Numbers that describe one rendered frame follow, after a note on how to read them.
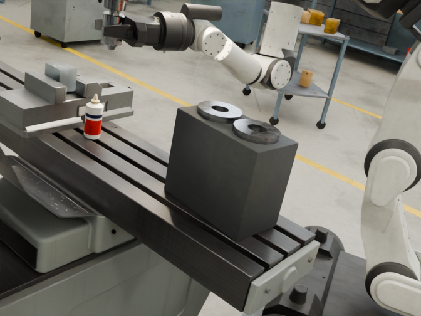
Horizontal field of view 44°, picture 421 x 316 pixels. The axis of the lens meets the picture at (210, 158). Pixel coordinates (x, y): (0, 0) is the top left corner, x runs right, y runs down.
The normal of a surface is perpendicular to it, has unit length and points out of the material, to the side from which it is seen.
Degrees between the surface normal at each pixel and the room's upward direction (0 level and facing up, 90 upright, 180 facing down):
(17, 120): 90
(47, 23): 90
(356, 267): 0
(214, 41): 98
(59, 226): 0
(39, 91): 90
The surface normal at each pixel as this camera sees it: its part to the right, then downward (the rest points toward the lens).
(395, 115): -0.36, 0.33
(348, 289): 0.18, -0.89
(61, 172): -0.63, 0.21
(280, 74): 0.65, 0.29
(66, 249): 0.75, 0.40
